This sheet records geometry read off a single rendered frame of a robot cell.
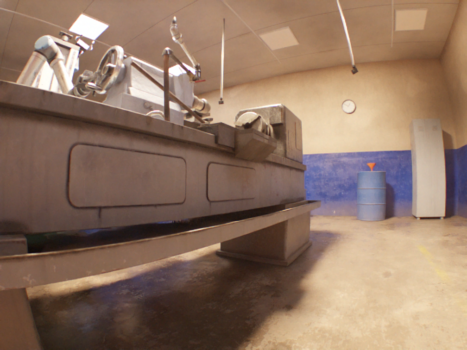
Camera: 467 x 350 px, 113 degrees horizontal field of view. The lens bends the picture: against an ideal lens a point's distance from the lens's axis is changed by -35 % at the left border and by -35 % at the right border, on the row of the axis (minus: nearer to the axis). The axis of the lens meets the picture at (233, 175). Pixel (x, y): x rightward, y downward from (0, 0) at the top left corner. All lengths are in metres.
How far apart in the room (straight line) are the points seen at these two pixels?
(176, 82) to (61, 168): 0.74
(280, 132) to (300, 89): 3.85
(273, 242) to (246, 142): 0.97
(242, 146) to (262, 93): 5.06
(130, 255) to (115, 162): 0.29
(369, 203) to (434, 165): 1.48
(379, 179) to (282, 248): 2.95
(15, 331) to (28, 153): 0.45
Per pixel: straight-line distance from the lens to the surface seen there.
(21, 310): 0.69
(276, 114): 2.02
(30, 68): 1.65
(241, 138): 1.14
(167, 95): 0.91
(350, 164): 5.17
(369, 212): 4.43
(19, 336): 0.72
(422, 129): 4.87
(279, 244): 1.85
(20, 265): 0.51
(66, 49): 2.32
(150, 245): 0.62
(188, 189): 0.94
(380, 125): 5.31
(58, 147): 0.67
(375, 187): 4.41
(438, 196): 4.84
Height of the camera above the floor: 0.60
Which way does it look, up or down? 3 degrees up
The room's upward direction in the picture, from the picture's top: 1 degrees clockwise
